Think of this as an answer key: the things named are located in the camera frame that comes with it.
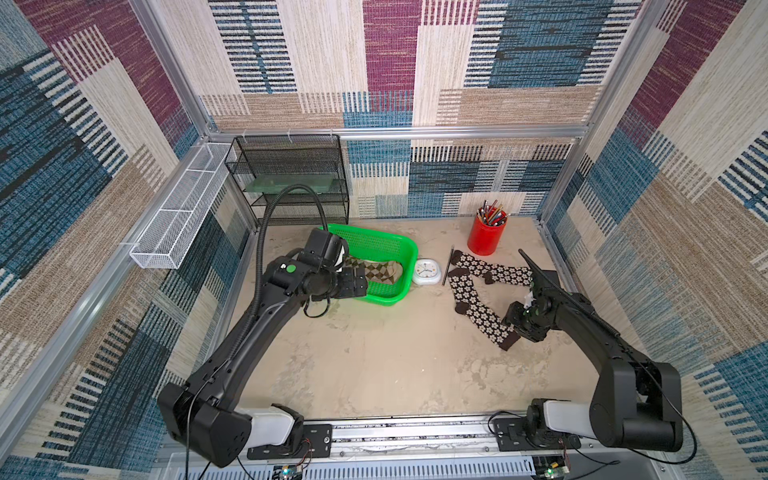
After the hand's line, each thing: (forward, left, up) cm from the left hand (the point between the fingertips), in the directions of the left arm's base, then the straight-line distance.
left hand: (353, 285), depth 76 cm
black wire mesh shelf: (+46, +32, +4) cm, 56 cm away
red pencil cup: (+28, -42, -9) cm, 51 cm away
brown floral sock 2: (+2, -38, -22) cm, 44 cm away
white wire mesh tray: (+21, +57, -4) cm, 61 cm away
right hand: (-4, -44, -18) cm, 47 cm away
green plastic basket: (+32, -5, -23) cm, 40 cm away
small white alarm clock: (+18, -22, -19) cm, 34 cm away
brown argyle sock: (+16, -8, -16) cm, 24 cm away
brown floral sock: (+19, -45, -22) cm, 53 cm away
